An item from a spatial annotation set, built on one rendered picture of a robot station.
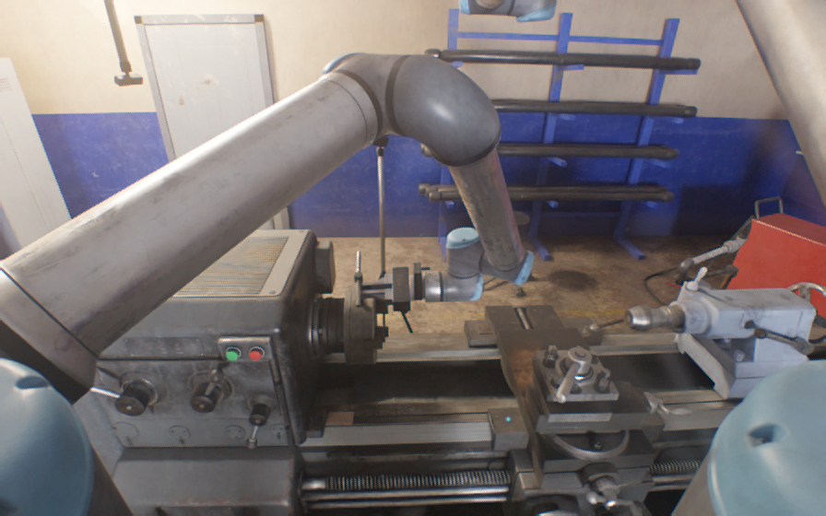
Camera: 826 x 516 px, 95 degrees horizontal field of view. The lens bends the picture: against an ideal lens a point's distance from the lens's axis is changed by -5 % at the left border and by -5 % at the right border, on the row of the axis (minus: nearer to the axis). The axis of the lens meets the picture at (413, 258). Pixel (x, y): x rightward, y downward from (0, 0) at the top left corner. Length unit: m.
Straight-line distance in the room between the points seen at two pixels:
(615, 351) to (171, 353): 1.54
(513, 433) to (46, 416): 1.20
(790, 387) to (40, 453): 0.37
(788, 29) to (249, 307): 1.03
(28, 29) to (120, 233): 4.77
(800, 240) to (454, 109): 3.51
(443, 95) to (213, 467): 1.18
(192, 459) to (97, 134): 4.02
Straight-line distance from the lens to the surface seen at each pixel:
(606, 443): 1.29
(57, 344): 0.41
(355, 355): 1.24
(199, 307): 1.11
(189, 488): 1.42
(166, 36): 4.47
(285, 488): 1.33
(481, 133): 0.60
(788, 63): 0.50
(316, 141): 0.52
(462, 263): 1.08
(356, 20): 4.07
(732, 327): 1.68
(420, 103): 0.58
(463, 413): 1.41
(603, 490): 1.29
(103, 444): 1.56
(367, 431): 1.34
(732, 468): 0.28
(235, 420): 1.29
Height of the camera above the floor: 1.89
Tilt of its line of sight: 28 degrees down
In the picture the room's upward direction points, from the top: 1 degrees clockwise
